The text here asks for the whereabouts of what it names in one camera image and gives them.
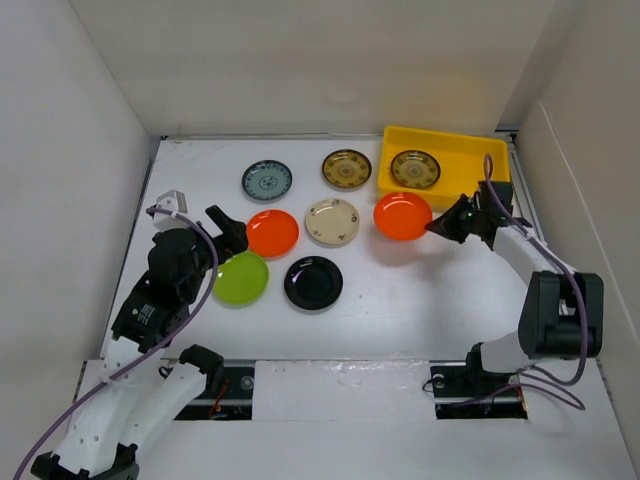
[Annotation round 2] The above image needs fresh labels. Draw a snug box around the gold brown plate front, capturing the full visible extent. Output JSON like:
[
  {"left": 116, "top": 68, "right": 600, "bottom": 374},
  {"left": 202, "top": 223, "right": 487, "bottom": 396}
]
[{"left": 391, "top": 150, "right": 441, "bottom": 190}]

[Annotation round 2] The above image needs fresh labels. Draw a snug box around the cream floral plate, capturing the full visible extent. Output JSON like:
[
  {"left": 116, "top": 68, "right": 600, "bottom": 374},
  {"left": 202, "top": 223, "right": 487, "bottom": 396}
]
[{"left": 304, "top": 198, "right": 360, "bottom": 246}]

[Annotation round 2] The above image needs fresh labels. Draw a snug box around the orange plate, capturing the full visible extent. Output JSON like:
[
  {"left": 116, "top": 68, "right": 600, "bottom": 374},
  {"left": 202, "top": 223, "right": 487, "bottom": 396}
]
[
  {"left": 373, "top": 192, "right": 433, "bottom": 241},
  {"left": 246, "top": 209, "right": 300, "bottom": 258}
]

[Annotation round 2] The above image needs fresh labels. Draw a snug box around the gold brown patterned plate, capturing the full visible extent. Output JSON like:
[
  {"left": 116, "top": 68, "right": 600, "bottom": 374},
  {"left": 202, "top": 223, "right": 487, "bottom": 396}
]
[{"left": 321, "top": 149, "right": 373, "bottom": 190}]

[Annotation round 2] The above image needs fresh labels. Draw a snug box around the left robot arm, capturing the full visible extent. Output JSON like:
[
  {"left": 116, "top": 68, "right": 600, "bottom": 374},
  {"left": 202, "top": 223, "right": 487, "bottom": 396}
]
[{"left": 18, "top": 203, "right": 248, "bottom": 479}]

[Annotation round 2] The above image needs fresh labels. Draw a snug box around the blue patterned plate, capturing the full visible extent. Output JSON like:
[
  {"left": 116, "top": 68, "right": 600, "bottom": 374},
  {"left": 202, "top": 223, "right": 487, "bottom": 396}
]
[{"left": 241, "top": 160, "right": 293, "bottom": 201}]

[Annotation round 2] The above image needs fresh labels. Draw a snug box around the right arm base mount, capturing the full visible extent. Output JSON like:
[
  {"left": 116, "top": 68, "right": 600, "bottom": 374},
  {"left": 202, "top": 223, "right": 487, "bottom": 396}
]
[{"left": 422, "top": 362, "right": 528, "bottom": 420}]

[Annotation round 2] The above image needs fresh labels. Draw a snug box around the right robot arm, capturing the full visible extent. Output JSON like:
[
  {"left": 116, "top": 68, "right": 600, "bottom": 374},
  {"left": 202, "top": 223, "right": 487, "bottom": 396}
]
[{"left": 426, "top": 181, "right": 604, "bottom": 401}]

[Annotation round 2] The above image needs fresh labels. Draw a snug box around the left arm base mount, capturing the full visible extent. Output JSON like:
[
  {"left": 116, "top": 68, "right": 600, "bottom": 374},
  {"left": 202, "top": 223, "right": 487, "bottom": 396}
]
[{"left": 175, "top": 361, "right": 255, "bottom": 421}]

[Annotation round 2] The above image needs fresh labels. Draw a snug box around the green plate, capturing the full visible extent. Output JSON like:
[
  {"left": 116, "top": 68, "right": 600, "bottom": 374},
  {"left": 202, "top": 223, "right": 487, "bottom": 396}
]
[{"left": 212, "top": 251, "right": 270, "bottom": 307}]

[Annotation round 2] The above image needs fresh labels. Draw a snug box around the yellow plastic bin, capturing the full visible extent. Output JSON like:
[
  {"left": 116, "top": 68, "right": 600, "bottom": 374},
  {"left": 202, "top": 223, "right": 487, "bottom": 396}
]
[{"left": 377, "top": 126, "right": 511, "bottom": 211}]

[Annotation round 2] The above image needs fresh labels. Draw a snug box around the black plate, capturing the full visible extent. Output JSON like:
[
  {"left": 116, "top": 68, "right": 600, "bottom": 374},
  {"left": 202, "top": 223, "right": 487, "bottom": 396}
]
[{"left": 283, "top": 256, "right": 344, "bottom": 311}]

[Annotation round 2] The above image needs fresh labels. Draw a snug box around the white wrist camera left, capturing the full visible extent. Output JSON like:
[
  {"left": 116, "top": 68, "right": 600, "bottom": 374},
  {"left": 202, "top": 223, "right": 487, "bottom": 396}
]
[{"left": 154, "top": 190, "right": 188, "bottom": 214}]

